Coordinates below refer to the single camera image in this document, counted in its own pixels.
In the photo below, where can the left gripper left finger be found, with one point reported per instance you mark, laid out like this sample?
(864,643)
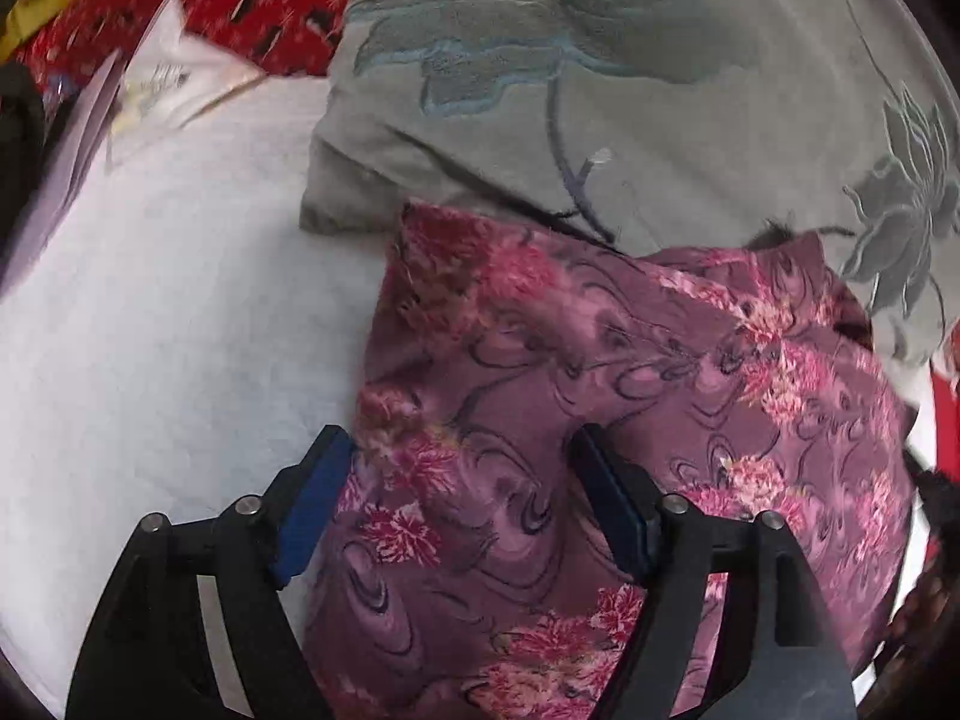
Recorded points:
(145,653)

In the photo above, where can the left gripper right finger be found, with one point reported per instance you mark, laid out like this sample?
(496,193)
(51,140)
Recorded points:
(777,655)

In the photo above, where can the purple floral shirt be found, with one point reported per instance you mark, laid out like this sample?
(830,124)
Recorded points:
(463,575)

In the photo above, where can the white quilted mattress cover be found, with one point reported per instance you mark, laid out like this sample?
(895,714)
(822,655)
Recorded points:
(180,339)

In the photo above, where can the grey flower pillow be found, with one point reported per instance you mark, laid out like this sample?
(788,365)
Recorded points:
(650,124)

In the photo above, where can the dark green jacket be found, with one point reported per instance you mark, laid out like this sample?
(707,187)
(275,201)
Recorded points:
(22,137)

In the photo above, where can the white paper sheets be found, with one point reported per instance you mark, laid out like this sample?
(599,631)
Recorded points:
(173,77)

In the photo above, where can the red patterned quilt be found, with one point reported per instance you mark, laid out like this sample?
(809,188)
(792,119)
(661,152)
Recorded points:
(283,37)

